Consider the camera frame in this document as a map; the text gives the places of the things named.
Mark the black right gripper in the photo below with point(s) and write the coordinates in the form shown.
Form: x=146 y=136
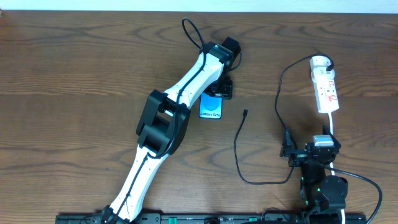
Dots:
x=303 y=156

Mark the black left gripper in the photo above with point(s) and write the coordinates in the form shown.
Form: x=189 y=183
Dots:
x=222 y=90

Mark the blue screen Galaxy smartphone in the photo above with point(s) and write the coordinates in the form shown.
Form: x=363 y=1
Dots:
x=210 y=107

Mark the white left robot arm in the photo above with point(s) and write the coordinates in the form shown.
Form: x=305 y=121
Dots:
x=164 y=121

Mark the white USB charger adapter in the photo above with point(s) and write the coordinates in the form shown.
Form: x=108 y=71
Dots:
x=321 y=61

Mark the white power strip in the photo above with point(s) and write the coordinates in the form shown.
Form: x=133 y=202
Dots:
x=325 y=90

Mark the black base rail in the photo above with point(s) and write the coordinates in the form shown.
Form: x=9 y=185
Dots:
x=156 y=218

